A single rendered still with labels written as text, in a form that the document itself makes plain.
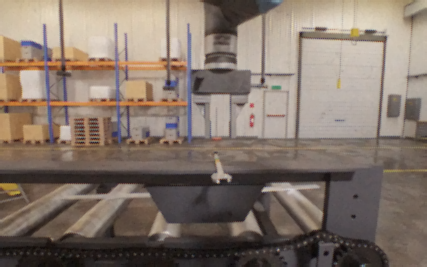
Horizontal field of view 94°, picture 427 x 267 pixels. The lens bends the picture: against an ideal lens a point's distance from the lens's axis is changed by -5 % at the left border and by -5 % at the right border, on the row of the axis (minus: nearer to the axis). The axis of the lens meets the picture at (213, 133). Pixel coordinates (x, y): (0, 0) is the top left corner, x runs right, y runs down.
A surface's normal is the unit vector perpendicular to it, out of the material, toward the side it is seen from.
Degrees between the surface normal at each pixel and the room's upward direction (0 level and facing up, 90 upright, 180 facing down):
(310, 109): 90
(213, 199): 90
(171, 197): 90
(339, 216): 90
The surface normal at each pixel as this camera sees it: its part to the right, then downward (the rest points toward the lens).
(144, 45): 0.04, 0.11
